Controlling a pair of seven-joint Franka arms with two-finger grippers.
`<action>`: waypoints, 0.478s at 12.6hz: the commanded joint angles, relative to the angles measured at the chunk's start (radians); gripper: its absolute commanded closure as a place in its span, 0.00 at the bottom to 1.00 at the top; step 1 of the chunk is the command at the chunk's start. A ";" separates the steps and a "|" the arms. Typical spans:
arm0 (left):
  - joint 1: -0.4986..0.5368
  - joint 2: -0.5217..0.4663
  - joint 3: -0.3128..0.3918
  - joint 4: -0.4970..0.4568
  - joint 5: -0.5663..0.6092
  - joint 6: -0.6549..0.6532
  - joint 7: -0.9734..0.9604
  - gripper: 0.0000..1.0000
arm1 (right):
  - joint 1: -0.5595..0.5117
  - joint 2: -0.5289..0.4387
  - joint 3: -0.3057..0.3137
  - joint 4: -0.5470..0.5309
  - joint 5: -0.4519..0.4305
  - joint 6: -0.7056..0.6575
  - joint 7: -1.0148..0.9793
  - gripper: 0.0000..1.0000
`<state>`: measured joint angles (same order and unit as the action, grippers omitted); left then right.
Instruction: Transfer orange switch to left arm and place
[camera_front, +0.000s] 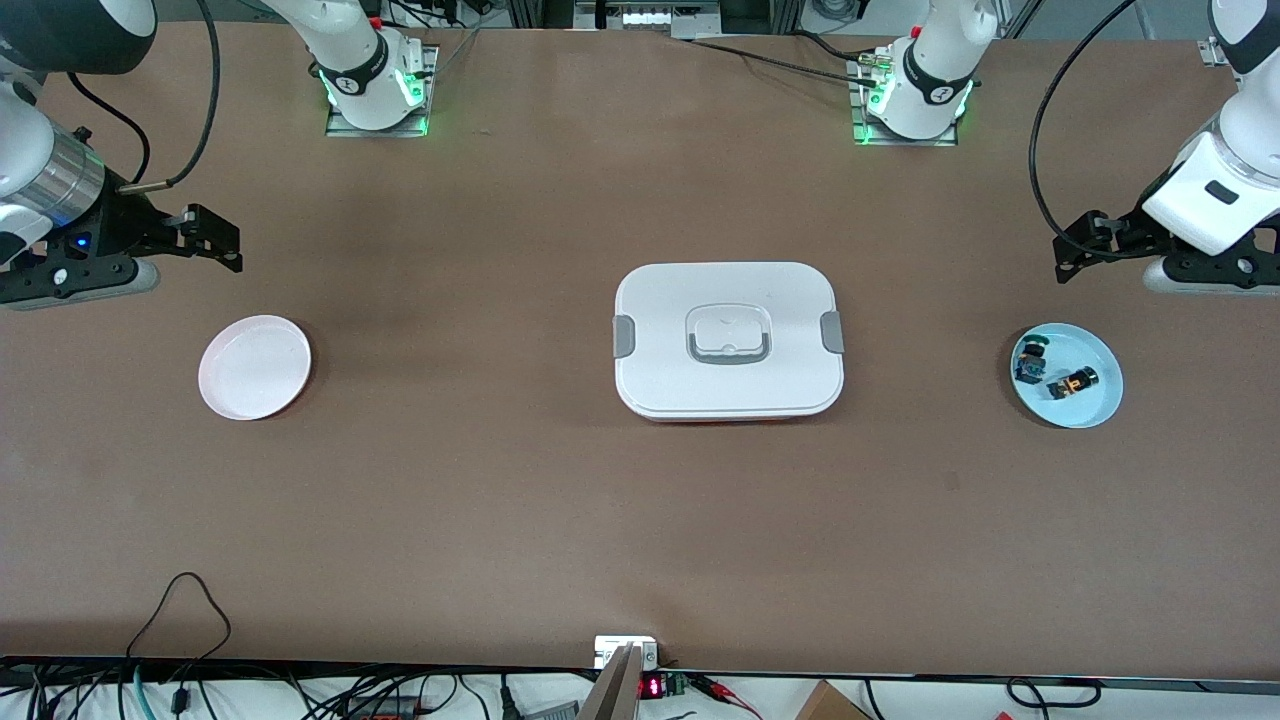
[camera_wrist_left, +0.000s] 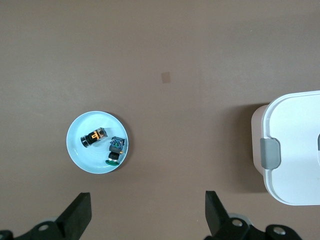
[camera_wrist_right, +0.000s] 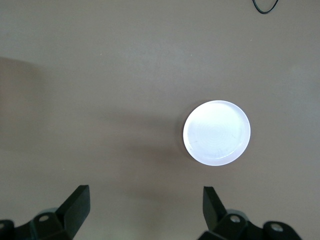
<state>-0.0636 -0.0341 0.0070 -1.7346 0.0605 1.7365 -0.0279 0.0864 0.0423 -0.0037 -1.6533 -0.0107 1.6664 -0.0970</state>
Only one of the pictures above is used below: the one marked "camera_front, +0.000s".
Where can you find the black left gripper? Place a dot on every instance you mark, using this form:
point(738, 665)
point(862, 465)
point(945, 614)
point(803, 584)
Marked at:
point(1147, 222)

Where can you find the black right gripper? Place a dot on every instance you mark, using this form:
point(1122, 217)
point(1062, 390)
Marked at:
point(122, 226)

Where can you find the orange black switch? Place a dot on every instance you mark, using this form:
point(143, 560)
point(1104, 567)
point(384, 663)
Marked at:
point(1073, 384)

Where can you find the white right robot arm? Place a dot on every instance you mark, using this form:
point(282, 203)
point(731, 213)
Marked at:
point(25, 150)

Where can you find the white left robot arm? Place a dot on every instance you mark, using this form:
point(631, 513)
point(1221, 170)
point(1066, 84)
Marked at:
point(1215, 195)

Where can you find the white lunch box grey clips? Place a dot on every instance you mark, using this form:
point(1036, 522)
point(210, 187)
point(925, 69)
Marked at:
point(730, 390)

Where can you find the brown cardboard box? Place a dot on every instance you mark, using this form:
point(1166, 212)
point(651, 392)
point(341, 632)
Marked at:
point(830, 703)

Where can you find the pink round plate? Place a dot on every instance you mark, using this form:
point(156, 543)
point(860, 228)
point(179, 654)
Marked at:
point(250, 370)

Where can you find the light blue round plate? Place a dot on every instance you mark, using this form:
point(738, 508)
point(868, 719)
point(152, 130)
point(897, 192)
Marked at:
point(1085, 410)

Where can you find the silver aluminium profile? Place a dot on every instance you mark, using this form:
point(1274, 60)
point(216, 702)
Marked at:
point(1210, 50)

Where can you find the small white mounting block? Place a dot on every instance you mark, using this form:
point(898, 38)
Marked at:
point(610, 648)

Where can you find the red clip leads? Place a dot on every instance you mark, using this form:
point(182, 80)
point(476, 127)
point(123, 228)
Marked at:
point(725, 690)

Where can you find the grey aluminium bar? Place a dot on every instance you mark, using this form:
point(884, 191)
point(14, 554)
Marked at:
point(612, 695)

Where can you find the red digit display board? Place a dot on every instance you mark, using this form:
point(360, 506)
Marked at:
point(655, 686)

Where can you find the green blue switch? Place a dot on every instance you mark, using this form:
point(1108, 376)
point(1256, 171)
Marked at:
point(1031, 362)

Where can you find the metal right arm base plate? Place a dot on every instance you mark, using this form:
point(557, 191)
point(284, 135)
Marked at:
point(345, 130)

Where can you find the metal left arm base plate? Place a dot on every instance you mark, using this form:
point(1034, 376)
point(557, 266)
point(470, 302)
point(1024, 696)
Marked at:
point(858, 130)

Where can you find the silver aluminium frame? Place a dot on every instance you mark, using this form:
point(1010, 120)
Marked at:
point(650, 18)

